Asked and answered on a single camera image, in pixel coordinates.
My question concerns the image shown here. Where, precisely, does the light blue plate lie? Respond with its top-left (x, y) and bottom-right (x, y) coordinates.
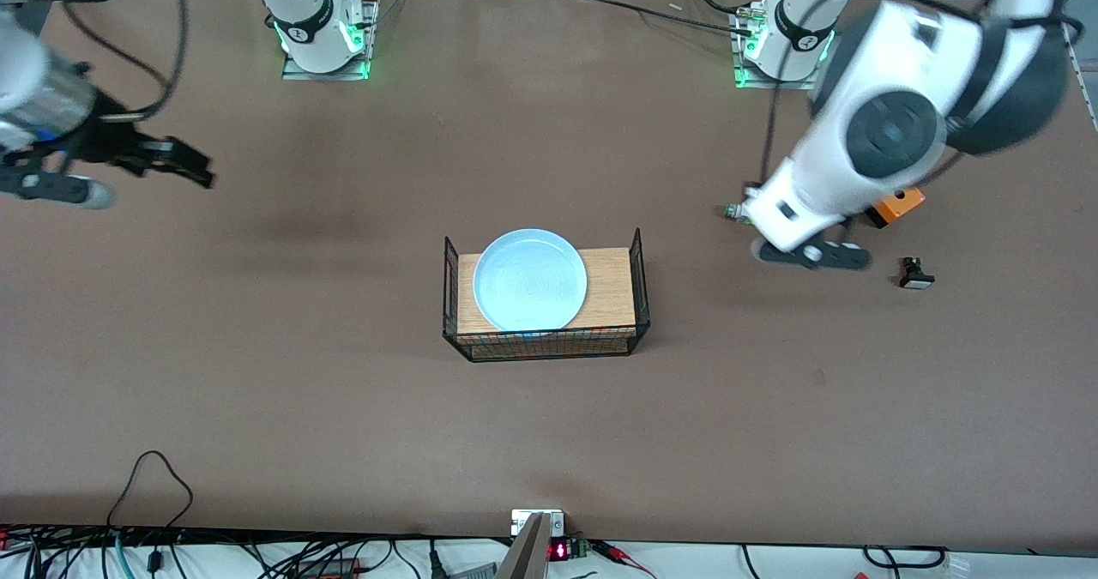
top-left (473, 228), bottom-right (588, 333)

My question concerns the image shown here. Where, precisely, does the black button white cap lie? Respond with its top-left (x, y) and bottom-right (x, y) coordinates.
top-left (897, 256), bottom-right (935, 290)

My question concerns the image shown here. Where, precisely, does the wooden board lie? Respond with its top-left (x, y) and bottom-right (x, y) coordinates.
top-left (456, 248), bottom-right (637, 335)

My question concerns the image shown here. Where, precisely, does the red black probe lead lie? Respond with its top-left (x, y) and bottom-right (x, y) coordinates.
top-left (592, 540), bottom-right (658, 579)

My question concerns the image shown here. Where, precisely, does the white mounting block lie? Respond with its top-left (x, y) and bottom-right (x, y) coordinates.
top-left (511, 510), bottom-right (565, 537)

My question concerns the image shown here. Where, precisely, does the grey metal bar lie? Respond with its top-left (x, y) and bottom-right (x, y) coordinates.
top-left (496, 513), bottom-right (551, 579)

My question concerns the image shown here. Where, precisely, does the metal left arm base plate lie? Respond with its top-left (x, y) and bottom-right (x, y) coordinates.
top-left (733, 3), bottom-right (826, 91)

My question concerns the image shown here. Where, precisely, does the orange button enclosure box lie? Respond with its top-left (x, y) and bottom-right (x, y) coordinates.
top-left (865, 186), bottom-right (926, 230)

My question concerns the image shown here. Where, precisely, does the long black braided cable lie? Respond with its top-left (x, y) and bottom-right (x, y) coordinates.
top-left (575, 0), bottom-right (756, 33)

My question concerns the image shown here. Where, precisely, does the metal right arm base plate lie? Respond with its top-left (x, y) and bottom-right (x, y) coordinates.
top-left (281, 0), bottom-right (378, 81)

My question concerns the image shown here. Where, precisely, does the black wire basket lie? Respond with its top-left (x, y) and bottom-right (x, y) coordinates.
top-left (443, 227), bottom-right (651, 363)

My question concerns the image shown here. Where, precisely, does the thin black looped cable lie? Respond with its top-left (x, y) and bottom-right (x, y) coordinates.
top-left (107, 450), bottom-right (194, 533)

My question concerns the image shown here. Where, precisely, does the black cable loop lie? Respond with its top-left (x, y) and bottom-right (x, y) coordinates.
top-left (862, 545), bottom-right (950, 569)

